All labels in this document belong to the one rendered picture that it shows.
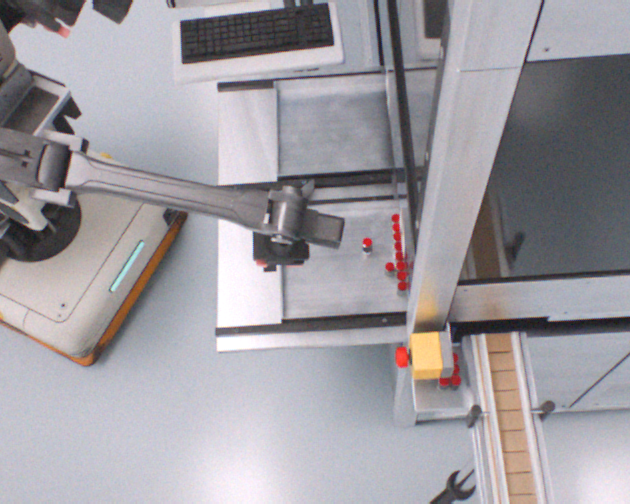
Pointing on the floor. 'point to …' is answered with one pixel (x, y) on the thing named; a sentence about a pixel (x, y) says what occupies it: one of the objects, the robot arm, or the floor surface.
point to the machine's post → (462, 157)
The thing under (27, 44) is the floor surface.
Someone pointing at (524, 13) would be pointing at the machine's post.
